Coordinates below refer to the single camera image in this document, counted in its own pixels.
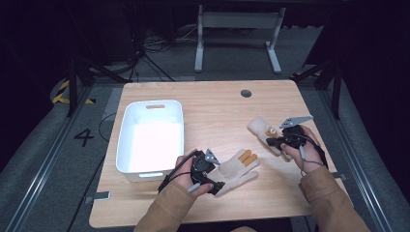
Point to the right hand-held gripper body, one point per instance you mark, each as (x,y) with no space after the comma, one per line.
(293,135)

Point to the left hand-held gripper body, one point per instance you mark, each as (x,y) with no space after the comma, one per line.
(200,166)

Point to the beige glove with orange fingers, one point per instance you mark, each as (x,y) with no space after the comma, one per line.
(232,170)
(259,127)

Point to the white plastic bin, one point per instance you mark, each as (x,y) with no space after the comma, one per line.
(154,145)

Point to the person's left hand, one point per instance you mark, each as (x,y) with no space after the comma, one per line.
(183,174)

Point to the person's right hand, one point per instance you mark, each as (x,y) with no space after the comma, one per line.
(311,154)

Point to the person's tan clothing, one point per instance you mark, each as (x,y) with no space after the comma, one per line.
(243,229)

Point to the dark round table grommet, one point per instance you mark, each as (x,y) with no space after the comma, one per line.
(246,93)

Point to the black metal stand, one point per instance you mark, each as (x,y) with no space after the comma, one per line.
(336,93)
(73,87)

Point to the grey metal desk frame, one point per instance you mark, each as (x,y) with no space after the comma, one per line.
(240,20)

